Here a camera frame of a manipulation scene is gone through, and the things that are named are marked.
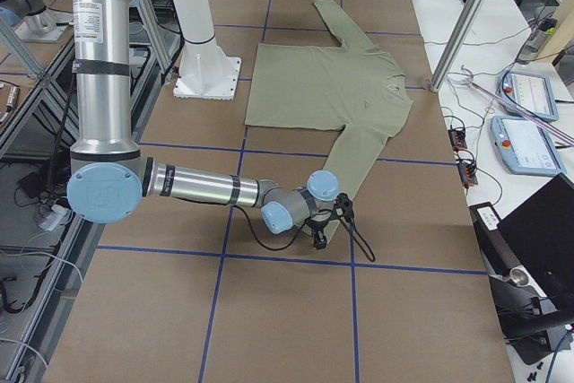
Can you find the orange black circuit board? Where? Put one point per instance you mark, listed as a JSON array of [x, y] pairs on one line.
[[457, 139]]

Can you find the white pedestal column with base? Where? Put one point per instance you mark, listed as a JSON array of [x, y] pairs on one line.
[[204, 72]]

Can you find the blue teach pendant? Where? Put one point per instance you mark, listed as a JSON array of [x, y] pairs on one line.
[[525, 149], [532, 91]]

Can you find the olive green long-sleeve shirt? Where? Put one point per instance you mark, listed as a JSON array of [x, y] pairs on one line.
[[355, 88]]

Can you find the clear water bottle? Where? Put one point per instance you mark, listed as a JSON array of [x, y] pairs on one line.
[[542, 31]]

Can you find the black monitor on stand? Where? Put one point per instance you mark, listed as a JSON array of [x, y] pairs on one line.
[[531, 254]]

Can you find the far blue teach pendant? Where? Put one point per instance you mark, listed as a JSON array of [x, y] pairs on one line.
[[532, 91]]

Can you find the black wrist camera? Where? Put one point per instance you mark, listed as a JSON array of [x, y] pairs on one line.
[[344, 207]]

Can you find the metal reacher grabber stick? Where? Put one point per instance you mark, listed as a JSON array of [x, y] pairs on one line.
[[523, 112]]

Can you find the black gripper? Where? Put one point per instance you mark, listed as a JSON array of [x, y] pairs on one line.
[[317, 225]]

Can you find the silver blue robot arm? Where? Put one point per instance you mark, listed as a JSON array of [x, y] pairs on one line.
[[14, 11], [110, 176]]

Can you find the aluminium frame post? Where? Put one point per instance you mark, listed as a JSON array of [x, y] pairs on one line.
[[455, 42]]

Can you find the near blue teach pendant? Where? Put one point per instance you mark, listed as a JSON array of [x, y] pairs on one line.
[[525, 149]]

